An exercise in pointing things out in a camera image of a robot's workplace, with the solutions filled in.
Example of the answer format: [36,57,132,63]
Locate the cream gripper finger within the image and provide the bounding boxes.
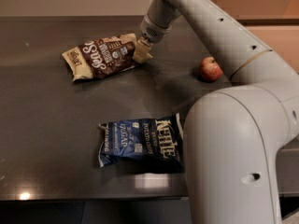
[133,36,153,63]

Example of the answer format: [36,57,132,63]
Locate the brown chip bag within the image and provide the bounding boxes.
[62,33,153,81]

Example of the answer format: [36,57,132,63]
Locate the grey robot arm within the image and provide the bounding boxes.
[134,0,299,224]

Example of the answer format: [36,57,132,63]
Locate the blue Kettle chip bag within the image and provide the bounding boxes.
[98,113,183,167]

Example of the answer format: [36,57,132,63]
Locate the red apple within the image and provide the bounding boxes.
[199,57,223,82]

